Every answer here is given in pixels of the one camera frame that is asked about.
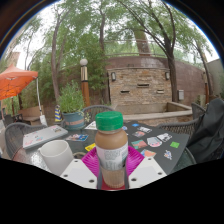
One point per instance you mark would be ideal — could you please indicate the wooden bench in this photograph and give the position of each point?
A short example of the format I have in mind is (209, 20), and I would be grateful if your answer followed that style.
(31, 113)

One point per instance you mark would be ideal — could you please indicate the globe-topped wooden lamp post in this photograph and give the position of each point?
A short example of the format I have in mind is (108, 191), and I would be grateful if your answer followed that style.
(85, 86)

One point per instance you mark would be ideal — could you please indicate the silver laptop with stickers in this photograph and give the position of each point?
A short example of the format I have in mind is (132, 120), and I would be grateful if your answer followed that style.
(43, 136)

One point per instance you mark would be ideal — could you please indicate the black wall lantern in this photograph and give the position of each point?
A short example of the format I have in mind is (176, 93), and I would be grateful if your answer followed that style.
(113, 76)
(167, 75)

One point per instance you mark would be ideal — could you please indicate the dark laptop with stickers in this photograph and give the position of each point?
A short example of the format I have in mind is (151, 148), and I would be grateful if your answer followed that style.
(160, 150)

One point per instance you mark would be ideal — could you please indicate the colourful photo card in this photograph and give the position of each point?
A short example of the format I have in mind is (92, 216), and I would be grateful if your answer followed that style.
(76, 137)

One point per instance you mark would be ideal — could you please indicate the white printed magazine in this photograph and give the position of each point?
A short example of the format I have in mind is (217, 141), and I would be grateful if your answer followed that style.
(90, 126)

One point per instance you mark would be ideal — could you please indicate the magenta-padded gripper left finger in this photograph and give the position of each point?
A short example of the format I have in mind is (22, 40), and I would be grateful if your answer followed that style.
(78, 173)

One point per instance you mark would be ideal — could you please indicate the potted green plant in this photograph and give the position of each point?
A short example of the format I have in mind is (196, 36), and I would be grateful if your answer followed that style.
(70, 100)

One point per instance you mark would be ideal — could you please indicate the grey mesh patio chair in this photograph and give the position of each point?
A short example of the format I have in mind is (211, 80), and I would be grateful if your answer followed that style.
(96, 111)
(180, 128)
(15, 136)

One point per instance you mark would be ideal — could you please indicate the grey electrical box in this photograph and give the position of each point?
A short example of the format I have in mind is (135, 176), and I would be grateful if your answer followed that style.
(181, 95)

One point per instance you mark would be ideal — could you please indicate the white ceramic mug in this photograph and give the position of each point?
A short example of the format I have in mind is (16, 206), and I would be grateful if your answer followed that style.
(58, 158)

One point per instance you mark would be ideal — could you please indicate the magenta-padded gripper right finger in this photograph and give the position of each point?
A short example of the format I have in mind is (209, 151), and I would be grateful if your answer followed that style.
(146, 171)

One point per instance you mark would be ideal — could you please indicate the orange patio umbrella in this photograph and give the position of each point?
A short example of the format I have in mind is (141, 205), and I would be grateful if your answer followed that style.
(16, 81)

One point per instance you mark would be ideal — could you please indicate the yellow card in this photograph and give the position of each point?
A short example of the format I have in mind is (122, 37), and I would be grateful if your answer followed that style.
(90, 147)

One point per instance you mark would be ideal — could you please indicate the black jacket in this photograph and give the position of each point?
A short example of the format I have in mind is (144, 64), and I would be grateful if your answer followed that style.
(208, 133)

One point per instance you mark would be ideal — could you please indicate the stone wall fountain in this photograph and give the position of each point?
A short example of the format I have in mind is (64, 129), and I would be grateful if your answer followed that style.
(140, 88)

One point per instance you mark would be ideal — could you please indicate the green-capped brown drink bottle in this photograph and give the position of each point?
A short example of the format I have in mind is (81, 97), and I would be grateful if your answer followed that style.
(111, 146)

